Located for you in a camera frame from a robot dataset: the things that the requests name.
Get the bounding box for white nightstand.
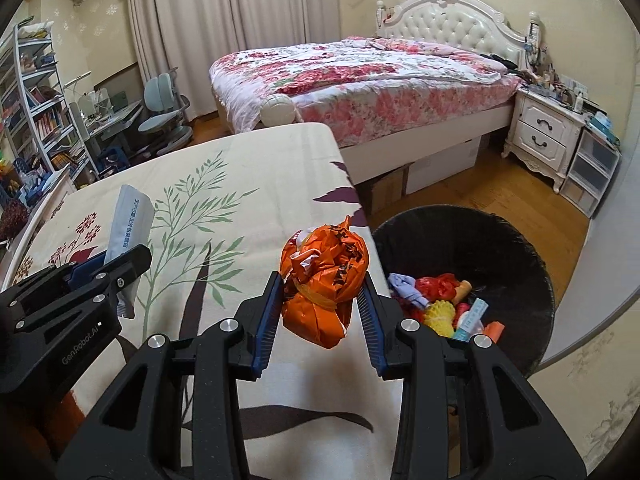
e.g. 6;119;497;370
501;85;587;193

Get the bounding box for yellow spiky ball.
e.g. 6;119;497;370
424;300;457;334

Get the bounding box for white bed with tufted headboard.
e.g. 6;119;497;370
209;0;543;186

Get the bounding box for study desk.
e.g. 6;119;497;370
65;87;146;176

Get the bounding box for light blue desk chair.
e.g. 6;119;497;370
137;72;193;153

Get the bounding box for beige curtain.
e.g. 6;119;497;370
225;0;346;61
125;0;236;123

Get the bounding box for white storage box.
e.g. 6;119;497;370
405;135;482;196

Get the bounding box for dark red dried flowers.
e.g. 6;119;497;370
0;201;30;243

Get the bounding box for pink floral duvet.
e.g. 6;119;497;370
209;36;523;133

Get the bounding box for white printed packet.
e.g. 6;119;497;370
105;185;156;319

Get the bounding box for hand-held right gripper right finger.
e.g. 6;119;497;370
354;270;587;480

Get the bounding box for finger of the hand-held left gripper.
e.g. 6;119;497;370
0;244;152;333
0;252;108;311

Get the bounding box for light purple cloth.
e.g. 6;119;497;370
387;273;430;309

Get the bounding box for red plastic bag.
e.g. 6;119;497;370
415;275;458;307

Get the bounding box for white bookshelf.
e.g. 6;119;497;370
0;22;96;196

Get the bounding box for teal packet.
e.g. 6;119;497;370
455;298;488;342

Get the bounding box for teal box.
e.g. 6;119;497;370
590;115;619;143

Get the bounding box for black trash bin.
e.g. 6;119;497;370
372;206;557;378

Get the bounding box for bottles on nightstand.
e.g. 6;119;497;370
520;45;586;111

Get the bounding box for brown cardboard box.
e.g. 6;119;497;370
370;165;408;216

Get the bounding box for blue crate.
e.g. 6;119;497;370
97;147;126;178

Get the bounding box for clear plastic drawer unit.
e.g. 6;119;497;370
560;127;621;218

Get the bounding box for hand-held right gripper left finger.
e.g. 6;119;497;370
56;271;286;480

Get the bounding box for orange plastic bag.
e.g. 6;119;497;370
279;216;371;350

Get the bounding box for leaf printed tablecloth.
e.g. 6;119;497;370
10;122;401;480

